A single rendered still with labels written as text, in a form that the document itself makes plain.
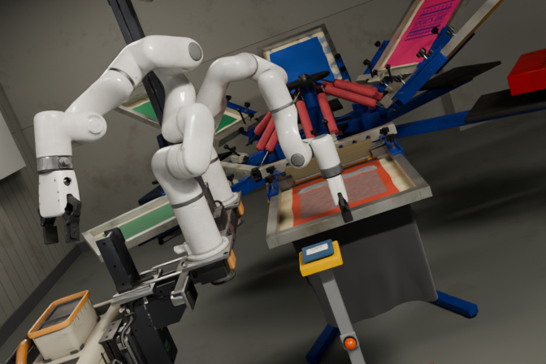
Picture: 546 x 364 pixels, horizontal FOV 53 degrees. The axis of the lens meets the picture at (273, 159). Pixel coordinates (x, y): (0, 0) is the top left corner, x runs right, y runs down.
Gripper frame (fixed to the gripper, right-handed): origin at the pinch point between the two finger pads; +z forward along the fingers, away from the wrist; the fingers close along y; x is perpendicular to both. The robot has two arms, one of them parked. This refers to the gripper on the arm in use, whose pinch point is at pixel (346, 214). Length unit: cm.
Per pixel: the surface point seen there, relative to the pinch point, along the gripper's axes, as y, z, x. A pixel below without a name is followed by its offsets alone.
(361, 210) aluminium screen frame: 1.9, -0.1, 5.3
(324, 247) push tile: 19.5, 1.0, -9.5
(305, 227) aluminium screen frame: 1.9, -0.5, -14.7
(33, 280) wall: -306, 79, -316
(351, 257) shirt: -7.3, 19.1, -3.6
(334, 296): 21.1, 17.2, -11.8
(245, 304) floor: -158, 98, -87
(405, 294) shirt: -9.4, 40.9, 10.6
